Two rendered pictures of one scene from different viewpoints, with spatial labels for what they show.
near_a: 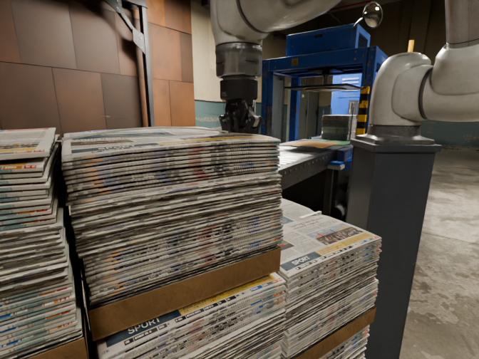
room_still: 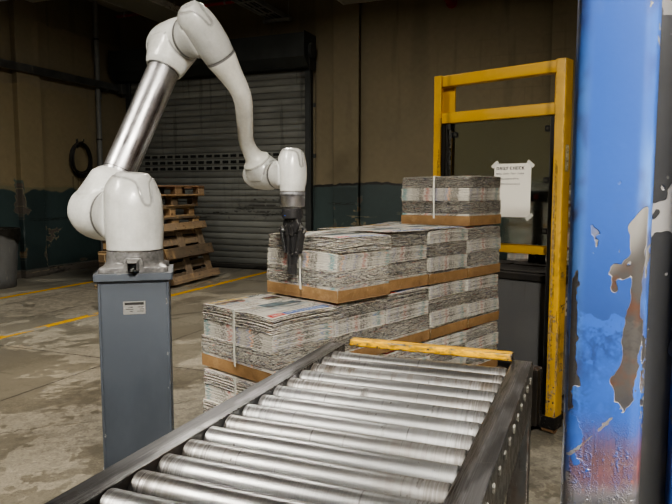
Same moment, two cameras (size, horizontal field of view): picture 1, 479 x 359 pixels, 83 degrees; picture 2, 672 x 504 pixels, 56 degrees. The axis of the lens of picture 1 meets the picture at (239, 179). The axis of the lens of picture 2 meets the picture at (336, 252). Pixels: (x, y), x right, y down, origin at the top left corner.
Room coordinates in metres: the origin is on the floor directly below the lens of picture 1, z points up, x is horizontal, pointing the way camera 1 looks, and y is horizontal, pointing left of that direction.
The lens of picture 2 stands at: (2.82, -0.42, 1.22)
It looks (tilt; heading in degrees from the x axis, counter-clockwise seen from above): 5 degrees down; 165
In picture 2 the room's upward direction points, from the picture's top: straight up
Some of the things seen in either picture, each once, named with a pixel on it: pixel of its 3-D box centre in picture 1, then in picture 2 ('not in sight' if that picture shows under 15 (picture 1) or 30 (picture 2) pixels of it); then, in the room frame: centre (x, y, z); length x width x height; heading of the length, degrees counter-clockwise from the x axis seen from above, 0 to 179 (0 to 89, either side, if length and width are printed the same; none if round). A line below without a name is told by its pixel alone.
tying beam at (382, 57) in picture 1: (326, 65); not in sight; (2.63, -0.78, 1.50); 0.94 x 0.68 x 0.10; 53
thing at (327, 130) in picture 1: (340, 127); not in sight; (3.09, -1.13, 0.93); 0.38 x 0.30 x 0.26; 143
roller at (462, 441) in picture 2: not in sight; (352, 432); (1.72, -0.10, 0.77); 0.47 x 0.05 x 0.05; 53
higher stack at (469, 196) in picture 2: not in sight; (449, 310); (0.01, 0.87, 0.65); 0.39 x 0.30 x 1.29; 33
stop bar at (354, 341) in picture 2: not in sight; (428, 348); (1.29, 0.23, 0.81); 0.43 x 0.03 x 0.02; 53
